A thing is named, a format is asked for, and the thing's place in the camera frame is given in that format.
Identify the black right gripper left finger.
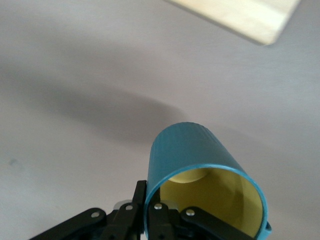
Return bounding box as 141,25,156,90
29,180,147,240

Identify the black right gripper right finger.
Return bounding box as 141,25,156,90
147,191,256,240

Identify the teal cup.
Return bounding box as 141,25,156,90
143,121,272,240

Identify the bamboo cutting board, metal handle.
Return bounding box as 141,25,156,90
163,0,301,46

